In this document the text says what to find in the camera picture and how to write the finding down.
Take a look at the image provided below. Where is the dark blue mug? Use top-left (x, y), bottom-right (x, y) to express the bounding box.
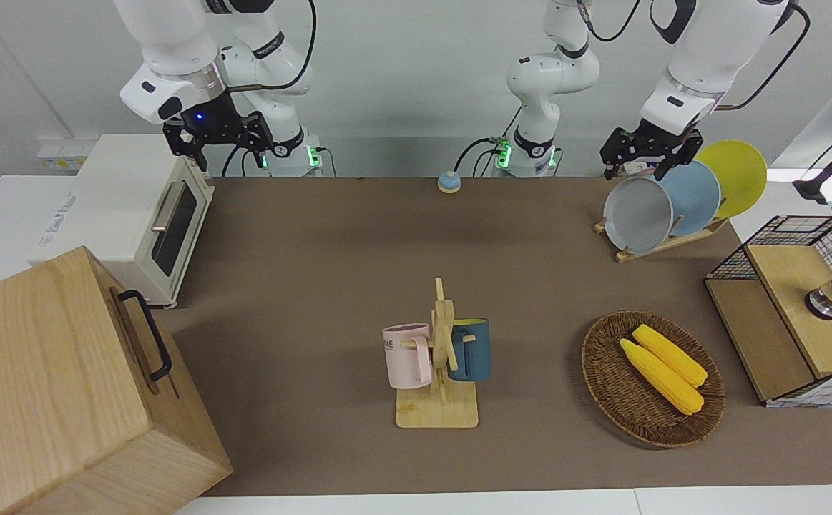
top-left (447, 318), bottom-right (493, 383)

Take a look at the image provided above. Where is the low wooden plate rack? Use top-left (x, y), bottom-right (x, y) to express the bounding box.
top-left (594, 215), bottom-right (730, 264)

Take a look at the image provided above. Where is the wooden mug tree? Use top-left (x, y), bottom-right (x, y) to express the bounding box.
top-left (395, 278), bottom-right (480, 430)

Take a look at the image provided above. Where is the yellow corn cob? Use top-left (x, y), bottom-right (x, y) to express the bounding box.
top-left (632, 324), bottom-right (709, 388)
top-left (619, 338), bottom-right (705, 416)

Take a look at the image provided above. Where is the light wooden cabinet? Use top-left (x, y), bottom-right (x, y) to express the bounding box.
top-left (0, 245), bottom-right (234, 515)

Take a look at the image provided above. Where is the brown table mat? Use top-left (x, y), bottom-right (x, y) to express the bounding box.
top-left (150, 175), bottom-right (832, 499)

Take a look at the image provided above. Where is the black cabinet handle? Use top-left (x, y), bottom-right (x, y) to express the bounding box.
top-left (118, 289), bottom-right (173, 383)

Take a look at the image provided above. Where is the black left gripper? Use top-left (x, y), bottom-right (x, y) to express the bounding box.
top-left (599, 117), bottom-right (703, 182)

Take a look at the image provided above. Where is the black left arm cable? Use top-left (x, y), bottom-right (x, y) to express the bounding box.
top-left (716, 3), bottom-right (812, 112)

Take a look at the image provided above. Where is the yellow plate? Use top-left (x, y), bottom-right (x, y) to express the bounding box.
top-left (695, 140), bottom-right (768, 220)

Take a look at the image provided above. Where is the black right base cable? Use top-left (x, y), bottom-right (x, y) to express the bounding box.
top-left (220, 142), bottom-right (260, 178)

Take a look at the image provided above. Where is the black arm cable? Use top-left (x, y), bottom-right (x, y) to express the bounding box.
top-left (716, 3), bottom-right (812, 112)
top-left (228, 0), bottom-right (318, 93)

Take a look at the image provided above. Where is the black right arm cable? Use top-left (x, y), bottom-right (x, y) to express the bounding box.
top-left (228, 0), bottom-right (318, 93)

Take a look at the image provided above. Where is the white wall outlet strip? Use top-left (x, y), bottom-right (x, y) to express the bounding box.
top-left (36, 142), bottom-right (99, 173)

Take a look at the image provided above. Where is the black base cable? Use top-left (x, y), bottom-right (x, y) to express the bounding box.
top-left (453, 106), bottom-right (525, 178)
top-left (220, 142), bottom-right (260, 178)

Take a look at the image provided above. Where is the pink mug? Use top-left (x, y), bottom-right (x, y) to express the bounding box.
top-left (382, 323), bottom-right (435, 391)

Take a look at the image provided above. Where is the brown wicker basket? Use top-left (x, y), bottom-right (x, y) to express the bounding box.
top-left (581, 309), bottom-right (727, 450)

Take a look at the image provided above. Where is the black left base cable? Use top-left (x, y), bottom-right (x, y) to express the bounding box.
top-left (453, 106), bottom-right (525, 178)

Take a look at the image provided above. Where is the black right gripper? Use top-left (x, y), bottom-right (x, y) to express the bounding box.
top-left (163, 92), bottom-right (275, 172)

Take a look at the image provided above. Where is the light blue plate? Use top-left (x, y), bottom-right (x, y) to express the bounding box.
top-left (655, 160), bottom-right (723, 237)

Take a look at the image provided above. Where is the wire and wood shelf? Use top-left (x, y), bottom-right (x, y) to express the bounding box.
top-left (703, 214), bottom-right (832, 409)

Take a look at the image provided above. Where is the gray plate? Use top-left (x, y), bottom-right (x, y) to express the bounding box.
top-left (603, 176), bottom-right (675, 255)

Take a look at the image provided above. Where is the white toaster oven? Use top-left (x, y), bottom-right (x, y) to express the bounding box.
top-left (29, 134), bottom-right (215, 309)

